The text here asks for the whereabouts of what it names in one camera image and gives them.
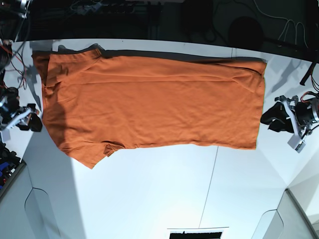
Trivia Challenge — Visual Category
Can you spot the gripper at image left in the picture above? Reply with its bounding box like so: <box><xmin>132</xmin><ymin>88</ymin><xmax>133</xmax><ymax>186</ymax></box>
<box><xmin>0</xmin><ymin>87</ymin><xmax>43</xmax><ymax>132</ymax></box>

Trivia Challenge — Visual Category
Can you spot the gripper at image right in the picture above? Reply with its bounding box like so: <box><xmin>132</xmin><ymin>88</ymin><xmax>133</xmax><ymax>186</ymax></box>
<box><xmin>260</xmin><ymin>92</ymin><xmax>319</xmax><ymax>138</ymax></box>

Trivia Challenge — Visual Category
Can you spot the orange t-shirt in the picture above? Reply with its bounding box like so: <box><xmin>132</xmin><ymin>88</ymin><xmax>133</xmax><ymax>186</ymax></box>
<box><xmin>32</xmin><ymin>48</ymin><xmax>267</xmax><ymax>168</ymax></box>

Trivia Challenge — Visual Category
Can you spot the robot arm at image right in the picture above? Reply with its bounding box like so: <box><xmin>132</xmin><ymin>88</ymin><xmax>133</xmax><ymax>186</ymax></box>
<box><xmin>260</xmin><ymin>61</ymin><xmax>319</xmax><ymax>139</ymax></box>

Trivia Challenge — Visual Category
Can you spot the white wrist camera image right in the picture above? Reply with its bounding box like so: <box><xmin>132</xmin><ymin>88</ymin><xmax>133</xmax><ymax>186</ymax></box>
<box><xmin>288</xmin><ymin>134</ymin><xmax>306</xmax><ymax>153</ymax></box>

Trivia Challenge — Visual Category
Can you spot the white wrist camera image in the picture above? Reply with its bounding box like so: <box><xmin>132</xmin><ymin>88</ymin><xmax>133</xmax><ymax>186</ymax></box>
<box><xmin>0</xmin><ymin>129</ymin><xmax>10</xmax><ymax>142</ymax></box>
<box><xmin>288</xmin><ymin>134</ymin><xmax>306</xmax><ymax>153</ymax></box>

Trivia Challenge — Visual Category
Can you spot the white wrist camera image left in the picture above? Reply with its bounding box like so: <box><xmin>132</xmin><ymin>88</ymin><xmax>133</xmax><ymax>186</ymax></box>
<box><xmin>0</xmin><ymin>129</ymin><xmax>10</xmax><ymax>142</ymax></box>

